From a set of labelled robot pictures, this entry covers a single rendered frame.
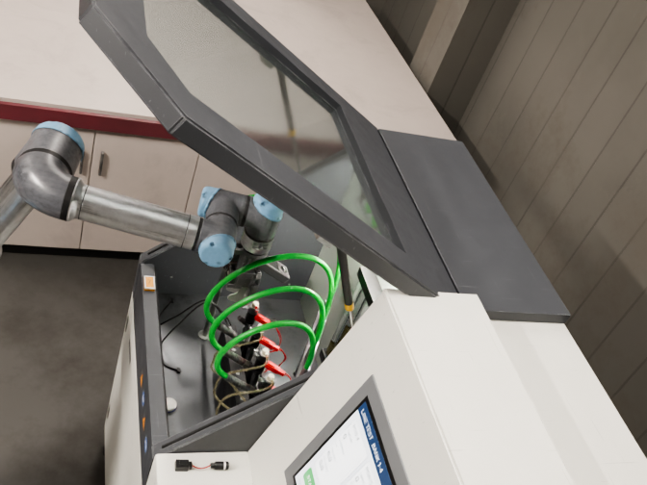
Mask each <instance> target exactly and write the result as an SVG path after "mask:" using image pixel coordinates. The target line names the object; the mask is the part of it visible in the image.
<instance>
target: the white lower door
mask: <svg viewBox="0 0 647 485"><path fill-rule="evenodd" d="M106 485H142V467H141V447H140V427H139V407H138V387H137V367H136V348H135V327H134V307H133V300H132V304H131V309H130V314H129V316H128V317H127V321H126V325H125V337H124V341H123V346H122V351H121V355H120V359H119V364H118V369H117V374H116V382H115V386H114V391H113V396H112V400H111V405H109V409H108V413H107V423H106Z"/></svg>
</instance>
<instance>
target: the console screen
mask: <svg viewBox="0 0 647 485"><path fill-rule="evenodd" d="M284 474H285V479H286V483H287V485H411V484H410V481H409V478H408V475H407V473H406V470H405V467H404V464H403V461H402V459H401V454H400V451H399V448H398V445H397V442H396V439H395V436H394V433H393V430H392V427H391V424H390V422H389V419H388V416H387V413H386V410H385V408H384V405H383V402H382V399H381V396H380V393H379V390H378V387H377V385H376V382H375V377H374V375H373V374H372V375H371V376H370V377H369V378H368V379H367V380H366V381H365V382H364V384H363V385H362V386H361V387H360V388H359V389H358V390H357V391H356V392H355V393H354V395H353V396H352V397H351V398H350V399H349V400H348V401H347V402H346V403H345V405H344V406H343V407H342V408H341V409H340V410H339V411H338V412H337V413H336V414H335V416H334V417H333V418H332V419H331V420H330V421H329V422H328V423H327V424H326V426H325V427H324V428H323V429H322V430H321V431H320V432H319V433H318V434H317V436H316V437H315V438H314V439H313V440H312V441H311V442H310V443H309V444H308V445H307V447H306V448H305V449H304V450H303V451H302V452H301V453H300V454H299V455H298V457H297V458H296V459H295V460H294V461H293V462H292V463H291V464H290V465H289V467H288V468H287V469H286V470H285V471H284Z"/></svg>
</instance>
